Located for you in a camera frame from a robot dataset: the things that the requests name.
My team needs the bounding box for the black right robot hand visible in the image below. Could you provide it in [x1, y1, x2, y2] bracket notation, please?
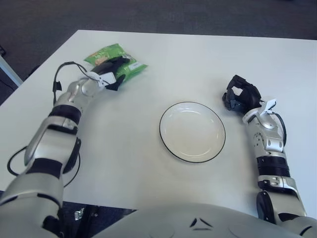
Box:
[221, 74, 262, 112]

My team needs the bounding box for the white plate with black rim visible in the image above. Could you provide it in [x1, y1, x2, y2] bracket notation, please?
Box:
[159, 101, 226, 164]

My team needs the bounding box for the green snack bag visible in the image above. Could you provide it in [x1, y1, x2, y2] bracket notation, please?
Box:
[83, 43, 149, 85]

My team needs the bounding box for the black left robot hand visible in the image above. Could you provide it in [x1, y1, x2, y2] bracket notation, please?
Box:
[93, 56, 131, 91]

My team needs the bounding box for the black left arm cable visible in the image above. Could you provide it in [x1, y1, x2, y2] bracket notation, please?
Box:
[6, 60, 96, 186]

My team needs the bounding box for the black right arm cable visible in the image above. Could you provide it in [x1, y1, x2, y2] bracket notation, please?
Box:
[272, 111, 287, 149]

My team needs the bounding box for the grey robot torso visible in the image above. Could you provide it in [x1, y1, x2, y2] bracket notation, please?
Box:
[91, 202, 302, 238]

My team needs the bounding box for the white table leg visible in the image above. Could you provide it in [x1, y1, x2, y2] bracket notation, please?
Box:
[0, 53, 23, 87]

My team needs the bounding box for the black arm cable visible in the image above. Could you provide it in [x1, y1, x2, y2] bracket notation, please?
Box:
[272, 111, 287, 149]
[6, 60, 96, 186]

